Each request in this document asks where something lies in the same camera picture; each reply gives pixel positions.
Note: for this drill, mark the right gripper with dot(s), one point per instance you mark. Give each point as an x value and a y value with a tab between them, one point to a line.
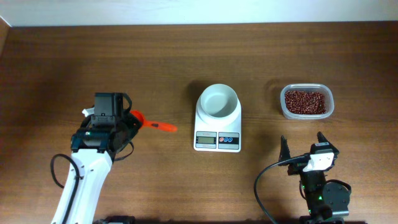
298	166

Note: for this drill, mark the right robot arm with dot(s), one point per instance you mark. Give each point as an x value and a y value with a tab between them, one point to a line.
327	200

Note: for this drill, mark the white bowl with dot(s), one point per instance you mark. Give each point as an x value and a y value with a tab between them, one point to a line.
219	101

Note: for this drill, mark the red beans in container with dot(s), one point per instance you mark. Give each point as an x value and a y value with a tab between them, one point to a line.
305	102

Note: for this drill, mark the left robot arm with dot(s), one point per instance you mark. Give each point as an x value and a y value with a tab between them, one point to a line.
93	153

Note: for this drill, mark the white digital kitchen scale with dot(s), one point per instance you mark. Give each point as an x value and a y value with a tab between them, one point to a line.
217	135

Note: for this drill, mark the orange measuring scoop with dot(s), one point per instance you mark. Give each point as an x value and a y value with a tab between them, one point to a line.
153	124

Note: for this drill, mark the clear plastic container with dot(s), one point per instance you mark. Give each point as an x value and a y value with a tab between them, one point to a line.
329	100

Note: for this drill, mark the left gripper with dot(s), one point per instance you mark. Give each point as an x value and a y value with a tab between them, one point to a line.
133	122

